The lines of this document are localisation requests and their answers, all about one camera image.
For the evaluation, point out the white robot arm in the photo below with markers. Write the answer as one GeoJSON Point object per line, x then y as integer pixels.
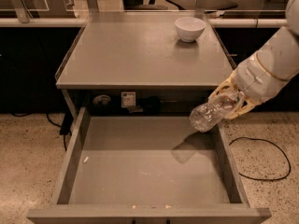
{"type": "Point", "coordinates": [263, 74]}

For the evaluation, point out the round grey wheel under top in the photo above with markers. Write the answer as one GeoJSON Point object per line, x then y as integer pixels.
{"type": "Point", "coordinates": [101, 100]}

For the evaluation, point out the grey cabinet with top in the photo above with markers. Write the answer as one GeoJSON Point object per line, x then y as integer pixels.
{"type": "Point", "coordinates": [141, 52]}

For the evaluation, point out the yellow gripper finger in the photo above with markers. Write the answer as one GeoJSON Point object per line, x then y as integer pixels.
{"type": "Point", "coordinates": [227, 89]}
{"type": "Point", "coordinates": [241, 104]}

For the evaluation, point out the white ceramic bowl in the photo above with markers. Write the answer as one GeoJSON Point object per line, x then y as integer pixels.
{"type": "Point", "coordinates": [189, 29]}

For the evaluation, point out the open grey top drawer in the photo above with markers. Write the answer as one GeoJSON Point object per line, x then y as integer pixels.
{"type": "Point", "coordinates": [147, 170]}

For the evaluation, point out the clear plastic water bottle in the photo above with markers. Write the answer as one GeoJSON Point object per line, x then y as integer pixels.
{"type": "Point", "coordinates": [205, 116]}

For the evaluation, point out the white label tag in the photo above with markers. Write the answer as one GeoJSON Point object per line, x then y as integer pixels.
{"type": "Point", "coordinates": [128, 99]}

